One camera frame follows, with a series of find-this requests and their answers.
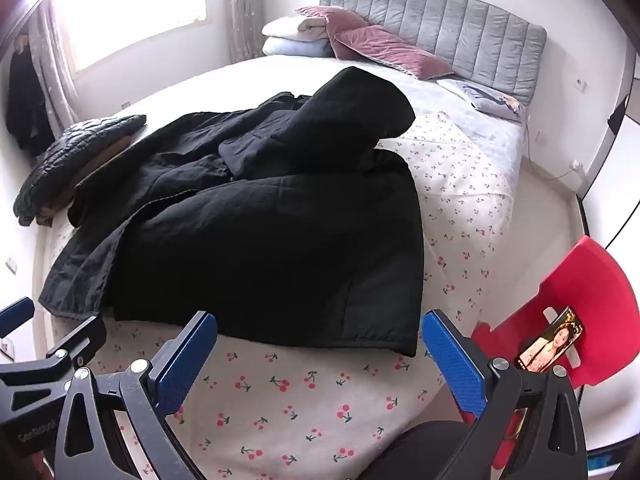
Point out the brown folded garment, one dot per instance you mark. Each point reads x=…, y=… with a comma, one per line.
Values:
x=100, y=160

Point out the grey padded headboard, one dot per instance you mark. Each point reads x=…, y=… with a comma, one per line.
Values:
x=450, y=25

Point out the smartphone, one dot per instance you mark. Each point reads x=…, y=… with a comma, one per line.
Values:
x=550, y=340

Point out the person's dark trouser leg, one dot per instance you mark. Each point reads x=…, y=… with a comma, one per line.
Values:
x=425, y=452

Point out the hanging dark garment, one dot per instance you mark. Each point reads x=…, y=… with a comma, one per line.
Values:
x=27, y=100

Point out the black quilted coat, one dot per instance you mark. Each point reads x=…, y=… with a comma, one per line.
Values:
x=250, y=235

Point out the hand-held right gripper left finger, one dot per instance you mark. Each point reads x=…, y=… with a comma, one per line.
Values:
x=185, y=360

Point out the pink velvet pillow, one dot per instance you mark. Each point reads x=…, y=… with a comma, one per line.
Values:
x=390, y=50
x=325, y=15

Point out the pale patterned curtain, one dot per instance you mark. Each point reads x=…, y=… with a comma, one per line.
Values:
x=55, y=60
x=245, y=10

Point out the cherry print sheet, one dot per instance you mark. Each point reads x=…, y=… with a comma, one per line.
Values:
x=300, y=400

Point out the printed pale cushion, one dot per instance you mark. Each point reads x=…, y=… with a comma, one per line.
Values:
x=480, y=95

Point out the black puffer jacket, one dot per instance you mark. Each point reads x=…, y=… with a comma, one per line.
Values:
x=75, y=150

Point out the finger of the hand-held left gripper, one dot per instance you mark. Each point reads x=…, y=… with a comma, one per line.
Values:
x=85, y=332
x=15, y=306

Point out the red plastic chair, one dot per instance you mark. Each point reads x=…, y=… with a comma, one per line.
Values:
x=600, y=310

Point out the window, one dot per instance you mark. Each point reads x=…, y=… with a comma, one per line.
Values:
x=125, y=10

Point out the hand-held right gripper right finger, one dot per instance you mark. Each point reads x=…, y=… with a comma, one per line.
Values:
x=452, y=360

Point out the bed with pale grey sheet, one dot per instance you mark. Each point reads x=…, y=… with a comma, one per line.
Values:
x=465, y=125

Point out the light blue pillow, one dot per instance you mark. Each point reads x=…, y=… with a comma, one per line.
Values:
x=295, y=47

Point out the white folded pillow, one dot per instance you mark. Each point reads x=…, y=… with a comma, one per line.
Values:
x=295, y=27

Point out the dark-edged white cabinet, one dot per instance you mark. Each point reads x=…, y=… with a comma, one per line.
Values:
x=620, y=185

